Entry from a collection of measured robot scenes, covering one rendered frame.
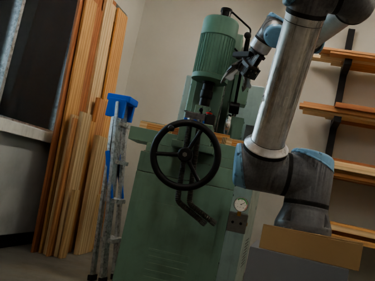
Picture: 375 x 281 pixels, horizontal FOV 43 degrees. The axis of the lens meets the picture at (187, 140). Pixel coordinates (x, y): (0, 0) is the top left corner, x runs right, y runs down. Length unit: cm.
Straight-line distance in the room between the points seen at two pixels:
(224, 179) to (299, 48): 85
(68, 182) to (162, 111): 160
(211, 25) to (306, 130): 242
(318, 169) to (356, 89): 305
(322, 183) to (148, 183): 82
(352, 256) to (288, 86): 55
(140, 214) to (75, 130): 150
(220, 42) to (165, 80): 257
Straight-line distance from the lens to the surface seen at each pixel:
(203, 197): 206
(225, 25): 228
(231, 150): 207
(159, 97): 475
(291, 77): 142
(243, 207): 200
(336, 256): 154
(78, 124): 348
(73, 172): 347
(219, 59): 223
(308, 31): 139
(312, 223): 157
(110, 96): 306
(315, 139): 450
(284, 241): 153
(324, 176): 161
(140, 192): 210
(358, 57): 419
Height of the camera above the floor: 71
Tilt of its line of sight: 5 degrees up
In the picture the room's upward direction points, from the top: 12 degrees clockwise
